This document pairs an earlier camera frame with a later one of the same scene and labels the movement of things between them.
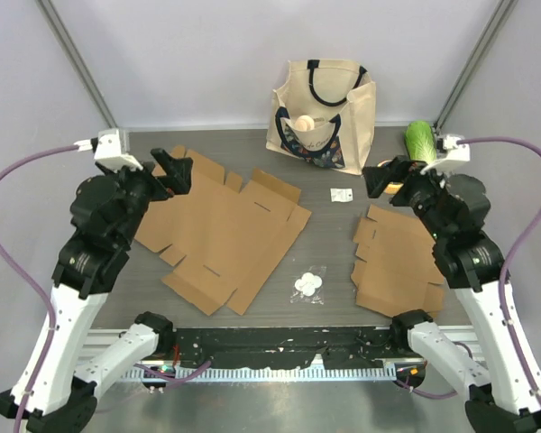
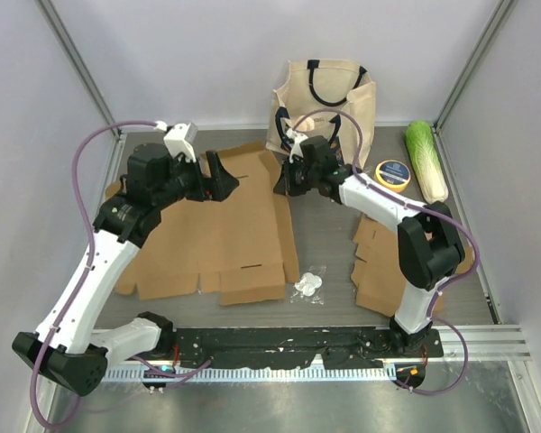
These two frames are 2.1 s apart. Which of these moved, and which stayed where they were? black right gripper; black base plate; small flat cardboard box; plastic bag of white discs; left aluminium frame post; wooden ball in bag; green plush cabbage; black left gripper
Moved: black left gripper; black right gripper
Stayed: black base plate; green plush cabbage; wooden ball in bag; small flat cardboard box; left aluminium frame post; plastic bag of white discs
